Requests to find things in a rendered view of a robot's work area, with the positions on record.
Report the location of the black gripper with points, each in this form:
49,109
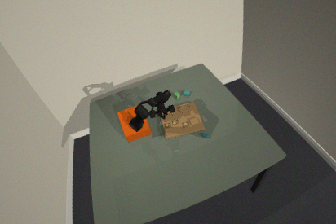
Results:
163,110

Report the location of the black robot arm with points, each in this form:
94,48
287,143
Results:
142,113

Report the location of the green cube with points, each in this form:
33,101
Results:
176,95

